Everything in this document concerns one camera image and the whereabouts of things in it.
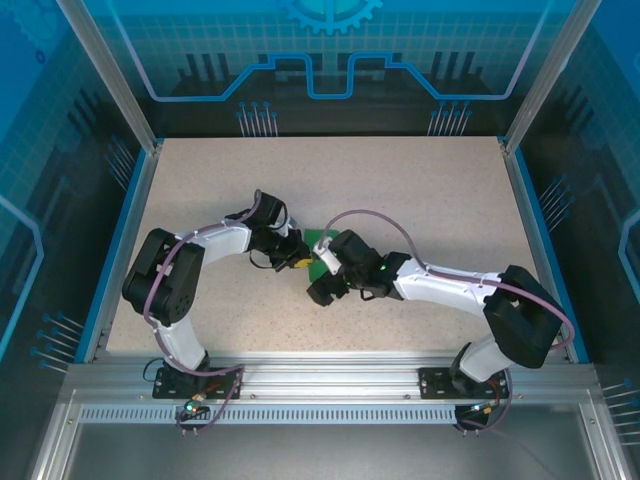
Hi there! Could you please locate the green paper sheet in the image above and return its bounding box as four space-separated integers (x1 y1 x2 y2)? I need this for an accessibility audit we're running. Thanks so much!
299 228 351 282

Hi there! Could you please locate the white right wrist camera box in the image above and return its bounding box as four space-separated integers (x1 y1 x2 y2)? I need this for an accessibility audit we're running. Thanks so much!
312 237 344 276

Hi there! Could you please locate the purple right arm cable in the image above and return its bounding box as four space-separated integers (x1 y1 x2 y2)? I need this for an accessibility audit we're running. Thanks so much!
321 208 576 437

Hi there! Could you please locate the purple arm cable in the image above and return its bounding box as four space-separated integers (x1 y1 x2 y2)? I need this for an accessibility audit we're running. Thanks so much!
321 208 576 437
142 188 246 437

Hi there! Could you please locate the aluminium mounting rail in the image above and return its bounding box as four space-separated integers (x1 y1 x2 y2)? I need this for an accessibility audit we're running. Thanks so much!
64 351 599 401

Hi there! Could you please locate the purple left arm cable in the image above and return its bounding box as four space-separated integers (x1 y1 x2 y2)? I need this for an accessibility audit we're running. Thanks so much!
142 188 246 437

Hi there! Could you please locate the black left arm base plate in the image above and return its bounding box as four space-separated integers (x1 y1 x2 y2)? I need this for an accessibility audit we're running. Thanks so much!
152 366 245 401

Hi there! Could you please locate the aluminium left side rail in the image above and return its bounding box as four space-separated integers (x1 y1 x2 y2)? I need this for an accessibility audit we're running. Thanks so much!
82 142 166 364

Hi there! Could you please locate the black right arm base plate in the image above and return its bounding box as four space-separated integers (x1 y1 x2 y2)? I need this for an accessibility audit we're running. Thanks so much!
417 366 511 401

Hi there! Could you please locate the slotted grey cable duct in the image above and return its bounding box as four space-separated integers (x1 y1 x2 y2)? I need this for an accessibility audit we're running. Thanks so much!
78 405 460 425

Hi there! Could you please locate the aluminium right side rail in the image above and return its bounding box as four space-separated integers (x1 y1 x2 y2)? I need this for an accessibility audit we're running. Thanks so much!
501 142 581 364

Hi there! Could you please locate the left cable connector green light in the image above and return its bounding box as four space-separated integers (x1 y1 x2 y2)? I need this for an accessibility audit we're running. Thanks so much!
182 393 209 416

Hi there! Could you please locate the aluminium left frame post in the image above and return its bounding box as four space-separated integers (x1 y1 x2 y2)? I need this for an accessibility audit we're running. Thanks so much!
53 0 165 154

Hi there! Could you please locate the aluminium frame post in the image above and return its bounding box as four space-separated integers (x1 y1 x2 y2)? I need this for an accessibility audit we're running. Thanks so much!
53 0 165 154
501 0 592 155

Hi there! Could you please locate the aluminium right frame post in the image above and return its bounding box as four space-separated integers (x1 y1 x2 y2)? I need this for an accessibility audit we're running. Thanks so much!
501 0 592 155

